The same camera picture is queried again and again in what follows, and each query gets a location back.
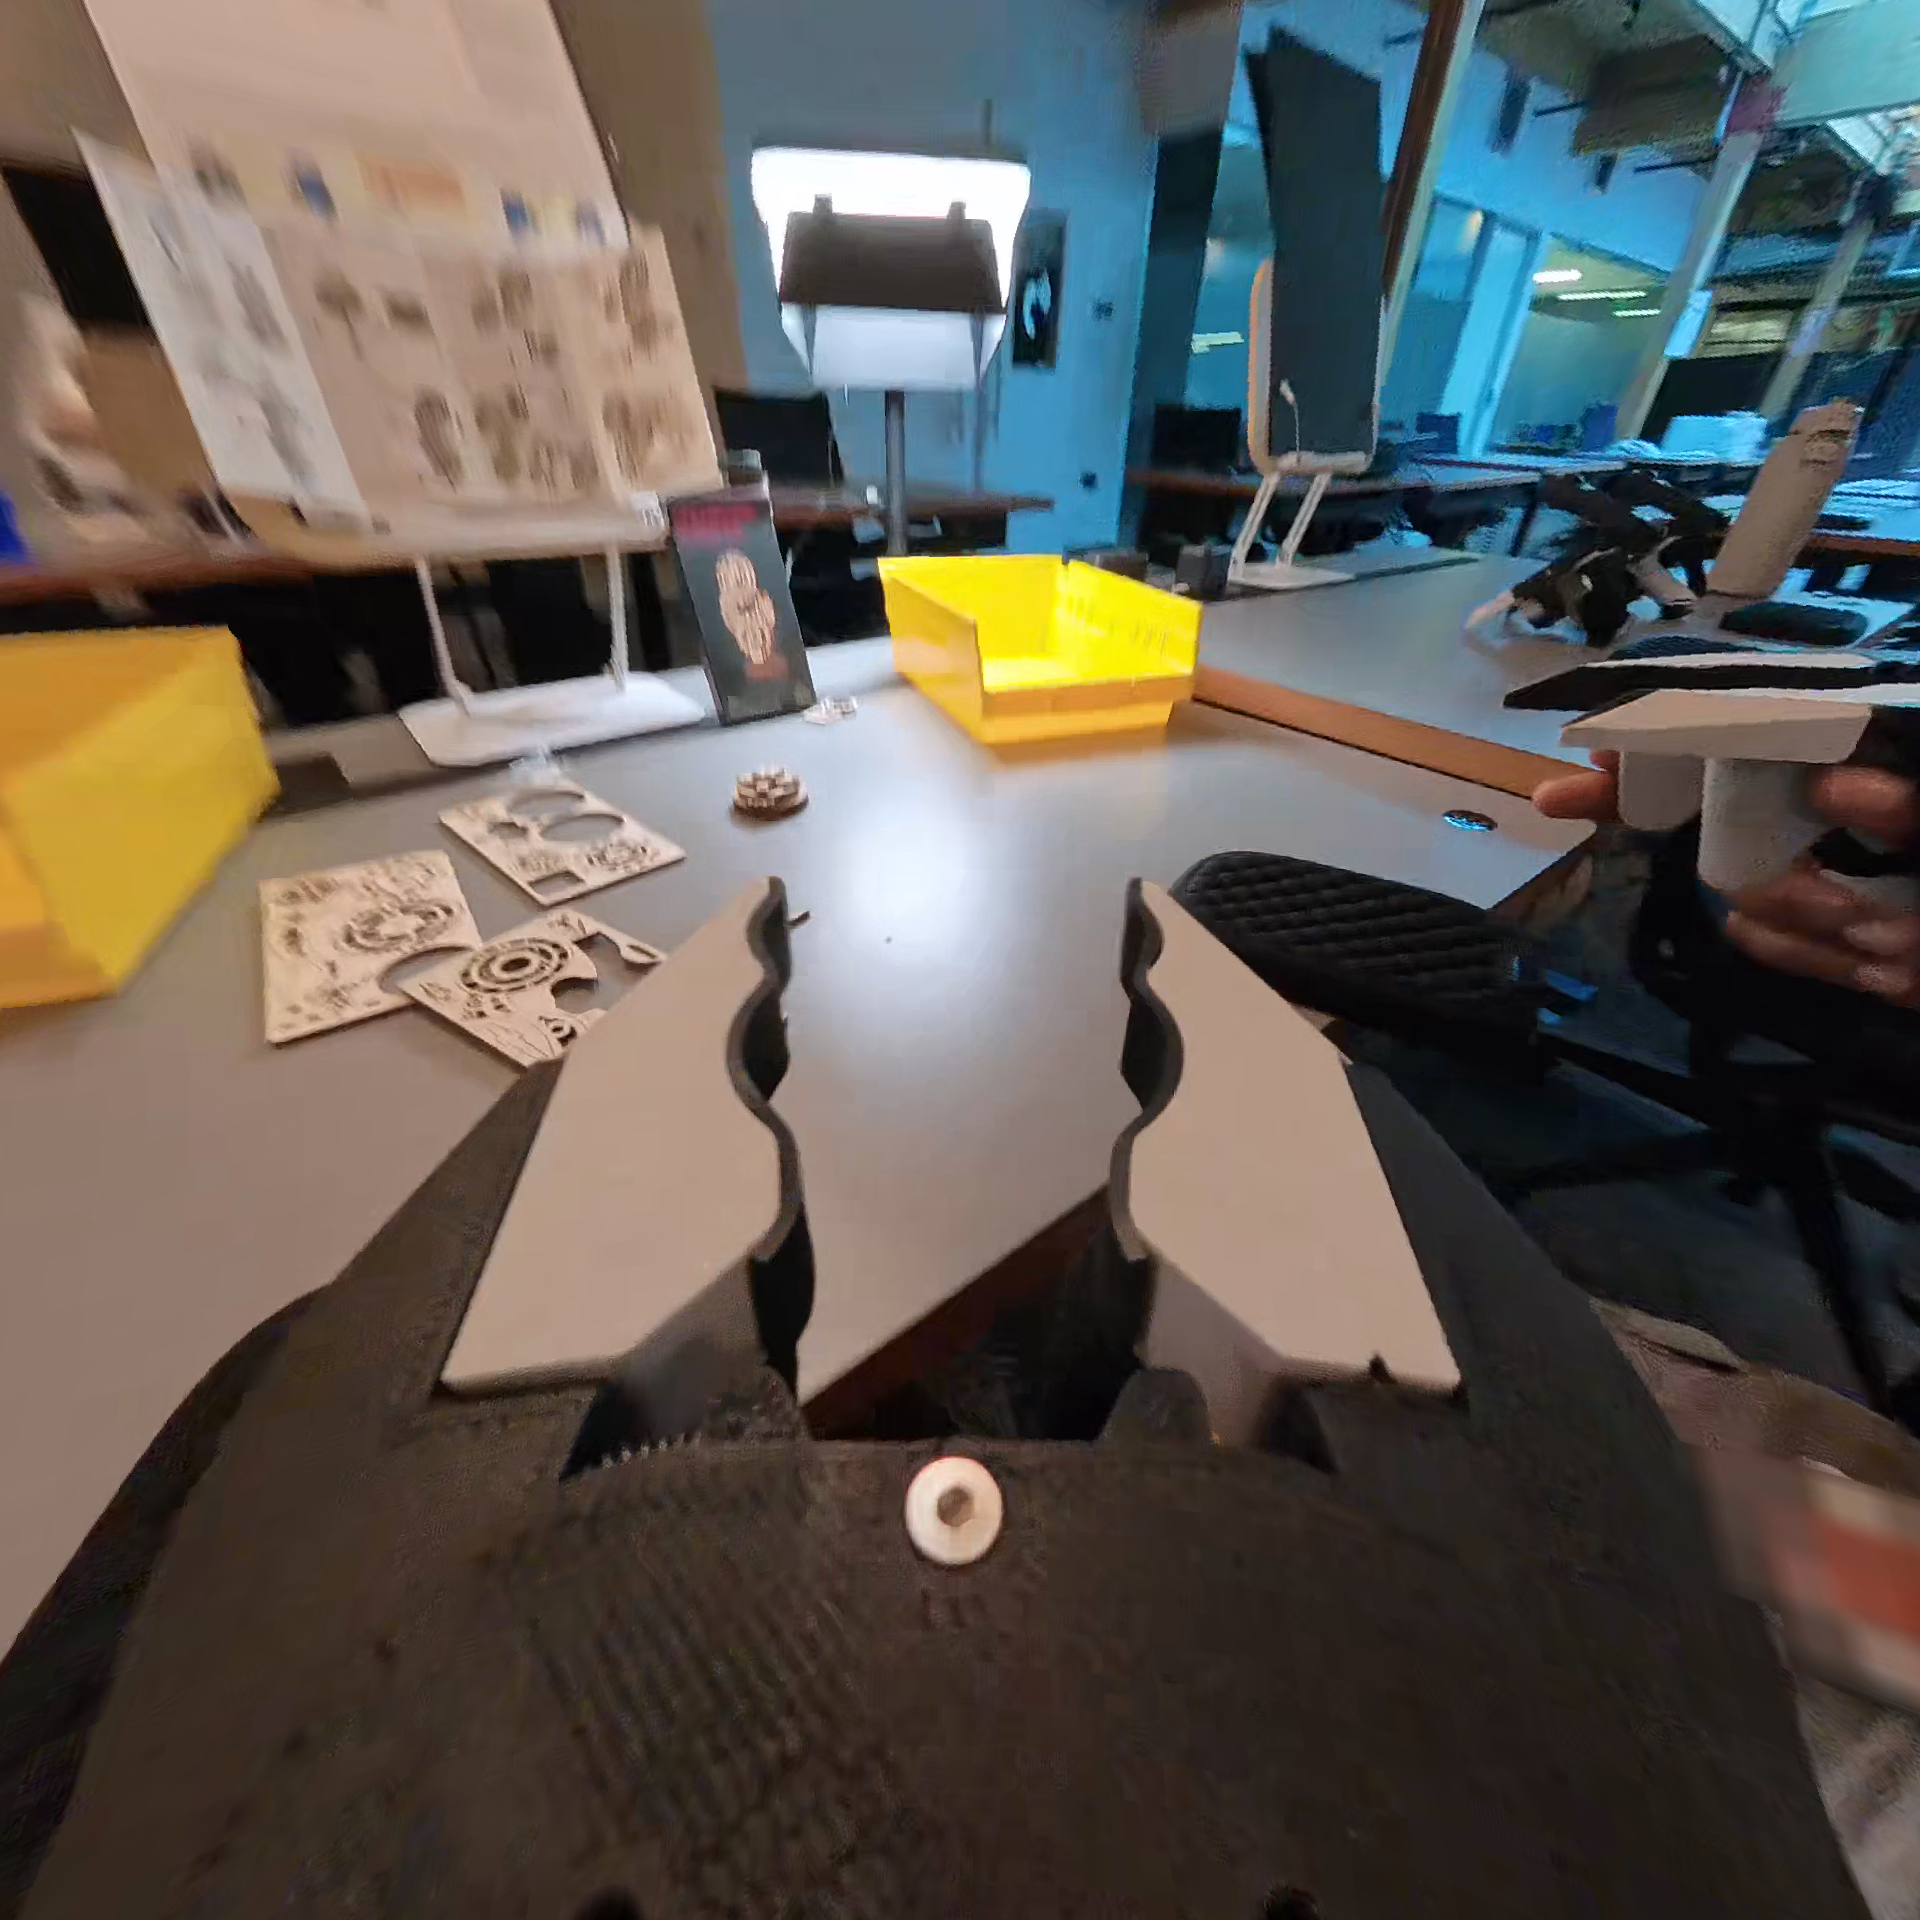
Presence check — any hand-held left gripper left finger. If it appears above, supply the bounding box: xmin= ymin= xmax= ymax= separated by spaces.
xmin=439 ymin=878 xmax=811 ymax=1450

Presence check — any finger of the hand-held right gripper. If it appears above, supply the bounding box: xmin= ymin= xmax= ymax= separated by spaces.
xmin=1504 ymin=636 xmax=1920 ymax=713
xmin=1559 ymin=699 xmax=1882 ymax=830

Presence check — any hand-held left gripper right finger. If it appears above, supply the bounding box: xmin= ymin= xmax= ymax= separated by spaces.
xmin=1106 ymin=878 xmax=1464 ymax=1450

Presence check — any ring-pattern wooden puzzle sheet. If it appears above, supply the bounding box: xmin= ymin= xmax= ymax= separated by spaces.
xmin=397 ymin=910 xmax=664 ymax=1069

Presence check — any grey office desk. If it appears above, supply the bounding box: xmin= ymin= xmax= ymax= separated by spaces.
xmin=1190 ymin=547 xmax=1920 ymax=797

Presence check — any person's right hand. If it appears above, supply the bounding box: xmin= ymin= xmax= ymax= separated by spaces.
xmin=1533 ymin=756 xmax=1920 ymax=1010

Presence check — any black pad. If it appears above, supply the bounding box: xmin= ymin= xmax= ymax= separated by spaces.
xmin=1720 ymin=596 xmax=1872 ymax=649

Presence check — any black white tool pile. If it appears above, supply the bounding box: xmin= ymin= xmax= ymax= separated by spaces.
xmin=1467 ymin=469 xmax=1731 ymax=649

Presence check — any pale upright cylinder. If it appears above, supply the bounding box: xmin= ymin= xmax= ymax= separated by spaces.
xmin=1708 ymin=398 xmax=1864 ymax=601

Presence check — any two-hole wooden puzzle sheet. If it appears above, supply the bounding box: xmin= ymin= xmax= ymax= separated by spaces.
xmin=439 ymin=787 xmax=688 ymax=905

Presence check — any gear-pattern wooden puzzle sheet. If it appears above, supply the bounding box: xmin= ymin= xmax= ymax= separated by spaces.
xmin=258 ymin=851 xmax=485 ymax=1047

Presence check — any yellow plastic bin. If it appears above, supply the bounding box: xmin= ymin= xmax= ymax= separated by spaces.
xmin=877 ymin=550 xmax=1205 ymax=748
xmin=0 ymin=623 xmax=283 ymax=1010

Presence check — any black puzzle box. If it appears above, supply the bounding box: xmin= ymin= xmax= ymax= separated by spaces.
xmin=662 ymin=486 xmax=819 ymax=730

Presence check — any black panel on stand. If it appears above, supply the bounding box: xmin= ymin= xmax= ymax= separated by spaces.
xmin=1222 ymin=30 xmax=1389 ymax=595

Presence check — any small black monitor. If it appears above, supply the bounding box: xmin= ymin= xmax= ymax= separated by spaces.
xmin=712 ymin=386 xmax=840 ymax=490

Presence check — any assembly instruction sheet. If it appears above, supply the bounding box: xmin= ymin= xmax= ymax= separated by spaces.
xmin=75 ymin=0 xmax=725 ymax=527

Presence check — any studio light on pole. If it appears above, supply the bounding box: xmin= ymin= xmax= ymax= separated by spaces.
xmin=749 ymin=142 xmax=1038 ymax=558

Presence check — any dark wall poster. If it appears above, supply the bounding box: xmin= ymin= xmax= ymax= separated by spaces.
xmin=1013 ymin=211 xmax=1069 ymax=371

